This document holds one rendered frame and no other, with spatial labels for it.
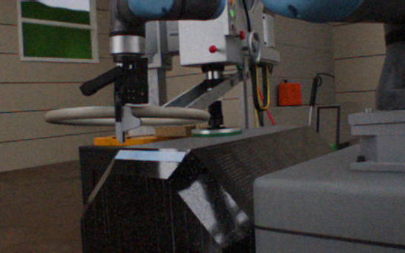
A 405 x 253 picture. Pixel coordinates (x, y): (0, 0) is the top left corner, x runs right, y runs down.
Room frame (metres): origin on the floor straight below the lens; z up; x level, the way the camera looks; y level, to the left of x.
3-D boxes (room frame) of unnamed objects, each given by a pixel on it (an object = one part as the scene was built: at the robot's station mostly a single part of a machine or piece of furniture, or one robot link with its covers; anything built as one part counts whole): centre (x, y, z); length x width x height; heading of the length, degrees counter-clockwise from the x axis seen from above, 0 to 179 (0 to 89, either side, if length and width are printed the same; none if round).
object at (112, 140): (2.53, 0.32, 0.76); 0.49 x 0.49 x 0.05; 51
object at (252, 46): (1.95, -0.21, 1.18); 0.15 x 0.10 x 0.15; 155
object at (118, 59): (1.08, 0.17, 1.01); 0.09 x 0.08 x 0.12; 95
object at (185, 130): (2.33, 0.15, 0.81); 0.20 x 0.10 x 0.05; 59
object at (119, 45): (1.08, 0.18, 1.09); 0.10 x 0.09 x 0.05; 5
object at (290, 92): (5.08, -1.05, 1.00); 0.50 x 0.22 x 0.33; 142
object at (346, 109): (5.04, -1.29, 0.43); 1.30 x 0.62 x 0.86; 142
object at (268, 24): (2.49, -0.33, 1.32); 0.19 x 0.19 x 0.20
